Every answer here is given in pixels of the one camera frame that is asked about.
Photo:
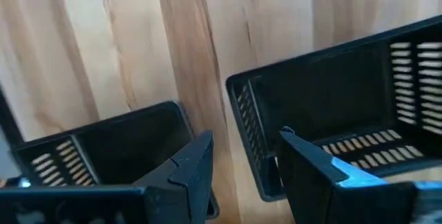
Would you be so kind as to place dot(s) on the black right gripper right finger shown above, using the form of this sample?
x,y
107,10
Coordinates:
x,y
321,193

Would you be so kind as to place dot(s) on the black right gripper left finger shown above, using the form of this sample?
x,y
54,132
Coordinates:
x,y
186,189

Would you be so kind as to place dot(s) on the black plastic slotted basket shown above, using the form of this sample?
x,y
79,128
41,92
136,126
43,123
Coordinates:
x,y
328,96
121,148

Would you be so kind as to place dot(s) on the black aluminium rig frame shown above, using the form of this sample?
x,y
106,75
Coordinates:
x,y
7,120

